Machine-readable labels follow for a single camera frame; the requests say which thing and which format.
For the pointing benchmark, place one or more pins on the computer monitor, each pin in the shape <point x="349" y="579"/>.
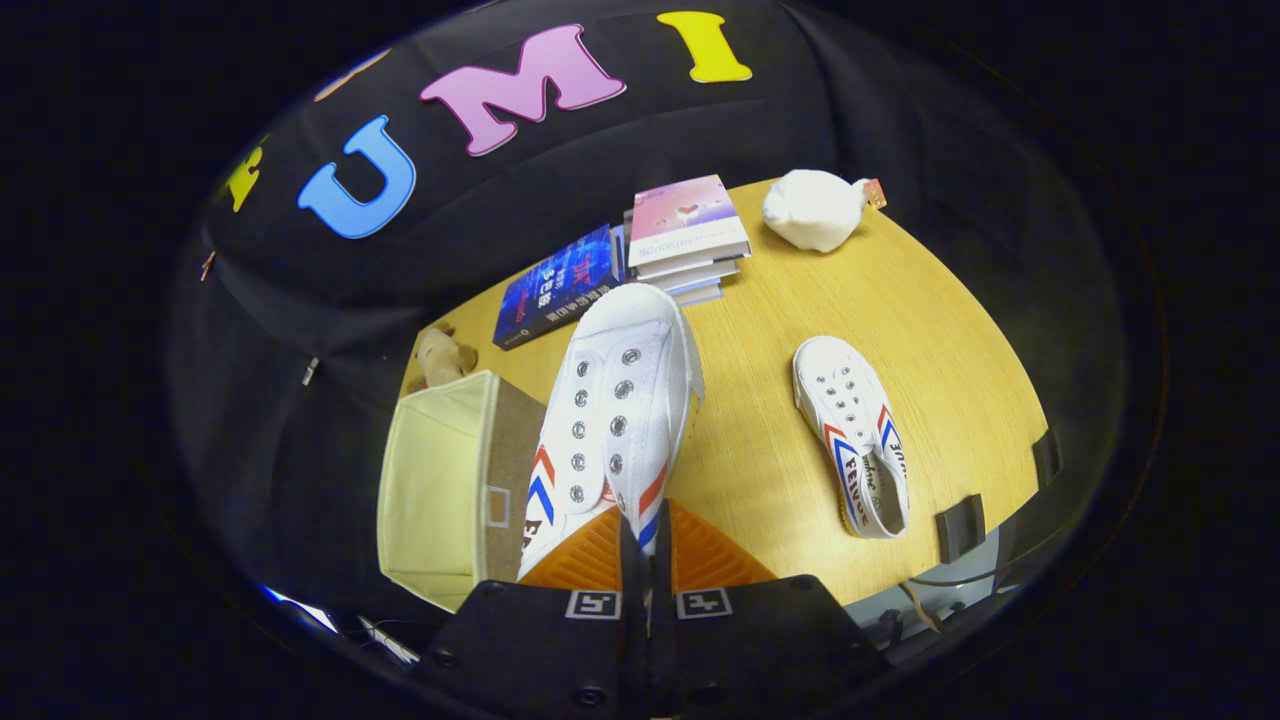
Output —
<point x="300" y="608"/>

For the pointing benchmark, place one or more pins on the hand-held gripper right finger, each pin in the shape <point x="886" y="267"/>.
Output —
<point x="760" y="640"/>

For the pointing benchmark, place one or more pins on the black table clamp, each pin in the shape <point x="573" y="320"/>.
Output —
<point x="960" y="527"/>
<point x="1047" y="460"/>

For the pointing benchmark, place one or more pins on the white plush toy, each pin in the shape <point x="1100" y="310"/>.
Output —
<point x="815" y="210"/>

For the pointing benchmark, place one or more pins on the pink clothes peg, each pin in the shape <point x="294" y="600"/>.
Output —
<point x="207" y="265"/>

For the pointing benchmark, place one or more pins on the white canvas shoe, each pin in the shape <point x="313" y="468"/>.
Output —
<point x="610" y="400"/>
<point x="850" y="430"/>

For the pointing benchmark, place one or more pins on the tan plush dog toy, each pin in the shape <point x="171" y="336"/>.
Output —
<point x="440" y="355"/>

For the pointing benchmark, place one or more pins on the beige fabric storage box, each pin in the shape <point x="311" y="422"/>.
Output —
<point x="440" y="490"/>

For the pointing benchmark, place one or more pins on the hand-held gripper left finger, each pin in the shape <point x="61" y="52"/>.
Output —
<point x="540" y="650"/>

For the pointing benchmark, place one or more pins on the dark blue book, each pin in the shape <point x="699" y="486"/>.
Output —
<point x="555" y="290"/>

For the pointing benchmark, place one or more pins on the white clip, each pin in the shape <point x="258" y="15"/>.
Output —
<point x="311" y="372"/>

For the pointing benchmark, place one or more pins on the pink cover book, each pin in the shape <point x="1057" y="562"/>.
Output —
<point x="685" y="220"/>

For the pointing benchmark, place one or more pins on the black backdrop cloth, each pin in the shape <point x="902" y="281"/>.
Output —
<point x="300" y="450"/>

